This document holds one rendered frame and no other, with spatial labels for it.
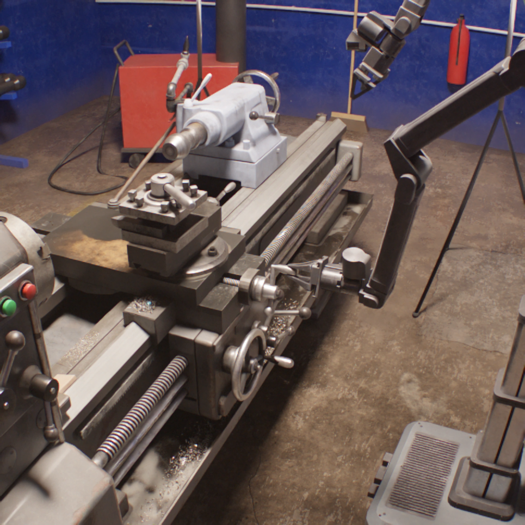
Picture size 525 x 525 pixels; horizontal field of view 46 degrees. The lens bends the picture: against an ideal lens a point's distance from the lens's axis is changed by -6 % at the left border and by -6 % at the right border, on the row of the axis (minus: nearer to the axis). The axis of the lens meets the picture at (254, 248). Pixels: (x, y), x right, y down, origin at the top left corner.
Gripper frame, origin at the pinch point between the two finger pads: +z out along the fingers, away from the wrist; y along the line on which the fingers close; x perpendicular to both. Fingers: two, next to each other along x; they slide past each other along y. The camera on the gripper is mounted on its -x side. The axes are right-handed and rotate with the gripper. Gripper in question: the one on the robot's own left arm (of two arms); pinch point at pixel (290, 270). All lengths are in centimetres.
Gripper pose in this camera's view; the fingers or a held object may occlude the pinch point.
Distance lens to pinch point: 176.6
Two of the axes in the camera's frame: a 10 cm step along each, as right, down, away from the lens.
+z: -9.2, -1.9, 3.4
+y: 1.1, -9.6, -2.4
